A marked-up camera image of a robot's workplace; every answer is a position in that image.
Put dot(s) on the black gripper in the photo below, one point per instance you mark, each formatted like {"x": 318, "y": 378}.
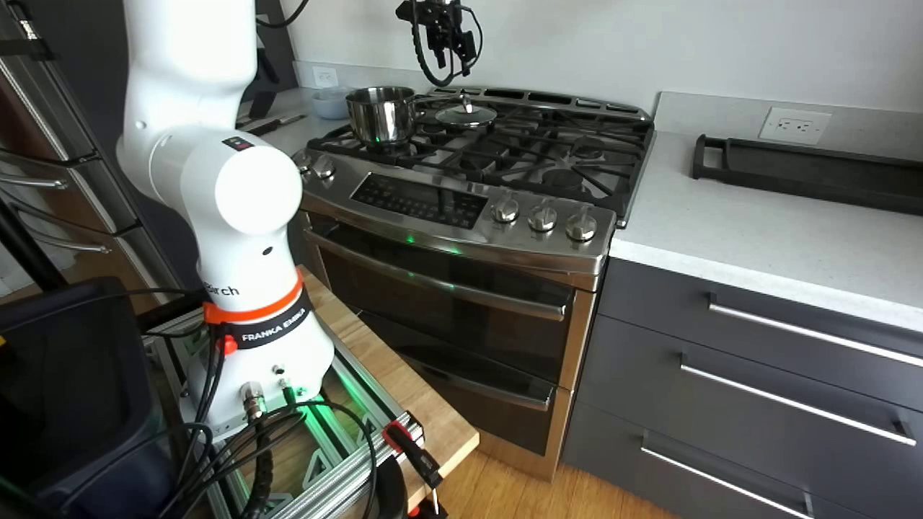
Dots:
{"x": 452, "y": 17}

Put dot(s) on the glass pot lid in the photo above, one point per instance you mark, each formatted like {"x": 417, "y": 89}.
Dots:
{"x": 465, "y": 115}

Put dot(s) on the silver steel pot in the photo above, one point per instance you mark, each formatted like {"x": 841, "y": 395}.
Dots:
{"x": 383, "y": 120}

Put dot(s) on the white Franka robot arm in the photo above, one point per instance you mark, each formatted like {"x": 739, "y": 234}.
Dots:
{"x": 240, "y": 187}

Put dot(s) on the black cast iron stove grate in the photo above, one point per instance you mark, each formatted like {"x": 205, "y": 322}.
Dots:
{"x": 436, "y": 146}
{"x": 501, "y": 146}
{"x": 587, "y": 162}

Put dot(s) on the pale blue container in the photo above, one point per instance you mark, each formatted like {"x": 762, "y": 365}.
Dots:
{"x": 321, "y": 105}

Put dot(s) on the black oven control panel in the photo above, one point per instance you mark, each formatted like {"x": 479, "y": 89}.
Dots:
{"x": 420, "y": 200}

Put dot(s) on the silver stove knob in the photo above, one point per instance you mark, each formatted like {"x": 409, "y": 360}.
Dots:
{"x": 309, "y": 164}
{"x": 324, "y": 175}
{"x": 544, "y": 219}
{"x": 582, "y": 226}
{"x": 505, "y": 212}

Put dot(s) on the black knife block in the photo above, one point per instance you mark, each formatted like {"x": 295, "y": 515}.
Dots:
{"x": 275, "y": 68}

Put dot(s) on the dark knife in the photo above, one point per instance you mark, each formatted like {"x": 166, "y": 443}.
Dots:
{"x": 275, "y": 121}

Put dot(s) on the stainless steel gas stove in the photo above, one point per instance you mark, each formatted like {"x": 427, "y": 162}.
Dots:
{"x": 452, "y": 326}

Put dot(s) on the grey cabinet drawer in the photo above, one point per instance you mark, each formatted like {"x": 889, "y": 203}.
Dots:
{"x": 652, "y": 307}
{"x": 635, "y": 375}
{"x": 606, "y": 450}

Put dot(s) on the wooden mounting board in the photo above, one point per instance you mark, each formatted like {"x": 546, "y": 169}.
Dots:
{"x": 406, "y": 394}

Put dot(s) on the black rectangular tray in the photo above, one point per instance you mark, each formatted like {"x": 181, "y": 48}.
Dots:
{"x": 808, "y": 175}

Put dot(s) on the red black clamp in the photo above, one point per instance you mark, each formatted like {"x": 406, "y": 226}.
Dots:
{"x": 412, "y": 447}

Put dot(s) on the brown drawer unit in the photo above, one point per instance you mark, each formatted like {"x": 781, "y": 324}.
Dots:
{"x": 58, "y": 206}

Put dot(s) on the black pole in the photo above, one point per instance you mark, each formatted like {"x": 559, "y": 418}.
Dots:
{"x": 31, "y": 251}

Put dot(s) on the dark storage bin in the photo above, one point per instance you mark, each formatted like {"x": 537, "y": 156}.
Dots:
{"x": 67, "y": 404}

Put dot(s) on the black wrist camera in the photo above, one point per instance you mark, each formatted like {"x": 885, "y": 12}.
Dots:
{"x": 412, "y": 9}

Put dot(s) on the small white wall outlet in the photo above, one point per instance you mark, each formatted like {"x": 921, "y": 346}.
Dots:
{"x": 324, "y": 76}

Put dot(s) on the wide white wall outlet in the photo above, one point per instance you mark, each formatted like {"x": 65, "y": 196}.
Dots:
{"x": 795, "y": 124}

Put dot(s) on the aluminium frame cart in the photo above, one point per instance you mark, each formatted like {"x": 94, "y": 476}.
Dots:
{"x": 335, "y": 486}

